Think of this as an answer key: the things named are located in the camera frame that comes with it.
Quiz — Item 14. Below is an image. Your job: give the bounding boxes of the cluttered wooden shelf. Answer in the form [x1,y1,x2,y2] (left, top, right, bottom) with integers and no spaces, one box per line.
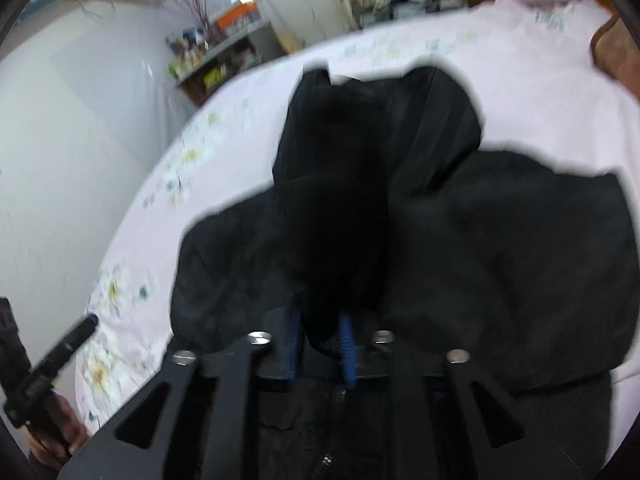
[165,20,288,107]

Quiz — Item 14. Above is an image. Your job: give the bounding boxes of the black quilted jacket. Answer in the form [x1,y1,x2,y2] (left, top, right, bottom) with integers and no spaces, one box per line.
[170,65,633,480]

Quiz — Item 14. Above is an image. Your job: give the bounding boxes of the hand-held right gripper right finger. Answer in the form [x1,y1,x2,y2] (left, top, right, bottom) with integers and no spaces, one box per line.
[337,310,583,480]

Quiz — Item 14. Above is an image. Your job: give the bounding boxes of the orange storage box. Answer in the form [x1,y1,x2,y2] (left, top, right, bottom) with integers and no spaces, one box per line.
[215,2,262,32]

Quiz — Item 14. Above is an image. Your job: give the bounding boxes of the person's left hand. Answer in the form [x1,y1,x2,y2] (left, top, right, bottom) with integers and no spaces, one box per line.
[25,391,92,467]

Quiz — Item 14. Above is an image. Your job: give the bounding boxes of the pink floral bed sheet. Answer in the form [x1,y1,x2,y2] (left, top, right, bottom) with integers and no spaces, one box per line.
[75,0,640,441]

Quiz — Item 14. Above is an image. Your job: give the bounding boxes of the bare purple branches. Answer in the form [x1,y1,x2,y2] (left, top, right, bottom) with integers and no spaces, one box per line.
[175,0,217,46]

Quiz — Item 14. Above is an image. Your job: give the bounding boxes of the brown plush blanket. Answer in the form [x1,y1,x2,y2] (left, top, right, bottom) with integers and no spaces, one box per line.
[590,14,640,93]

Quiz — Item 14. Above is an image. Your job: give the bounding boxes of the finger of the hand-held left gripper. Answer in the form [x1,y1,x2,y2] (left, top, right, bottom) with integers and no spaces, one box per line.
[29,312,99,397]

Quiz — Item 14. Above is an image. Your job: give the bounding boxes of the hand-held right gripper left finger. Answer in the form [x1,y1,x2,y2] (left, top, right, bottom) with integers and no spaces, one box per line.
[56,307,306,480]

